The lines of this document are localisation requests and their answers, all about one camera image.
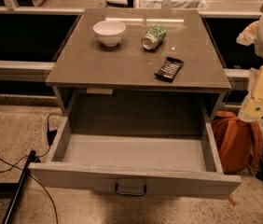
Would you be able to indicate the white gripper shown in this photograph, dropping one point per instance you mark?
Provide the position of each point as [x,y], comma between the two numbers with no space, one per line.
[247,37]

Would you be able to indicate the white ceramic bowl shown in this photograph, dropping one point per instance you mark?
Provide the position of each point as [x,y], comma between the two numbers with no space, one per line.
[109,33]

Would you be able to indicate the green white soda can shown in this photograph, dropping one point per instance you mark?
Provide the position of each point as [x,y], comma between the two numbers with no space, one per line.
[153,37]

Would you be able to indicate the black chocolate rxbar wrapper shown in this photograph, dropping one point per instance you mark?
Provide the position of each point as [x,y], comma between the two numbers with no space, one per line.
[169,69]

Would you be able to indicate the black pole on floor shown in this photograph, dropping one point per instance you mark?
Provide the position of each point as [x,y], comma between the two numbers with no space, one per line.
[16,195]

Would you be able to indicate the metal railing frame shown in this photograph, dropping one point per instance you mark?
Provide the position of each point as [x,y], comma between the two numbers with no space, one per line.
[32,40]

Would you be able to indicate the open grey top drawer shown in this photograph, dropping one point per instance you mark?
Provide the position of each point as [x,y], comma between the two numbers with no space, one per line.
[99,145]

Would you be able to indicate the orange backpack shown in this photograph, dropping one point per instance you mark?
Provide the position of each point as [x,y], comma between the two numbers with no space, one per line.
[239,143]

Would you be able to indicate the grey cabinet with top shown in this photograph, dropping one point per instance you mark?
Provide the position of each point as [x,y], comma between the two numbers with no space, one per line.
[129,69]

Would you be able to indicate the black drawer handle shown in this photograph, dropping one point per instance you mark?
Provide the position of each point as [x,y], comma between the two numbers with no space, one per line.
[130,191]

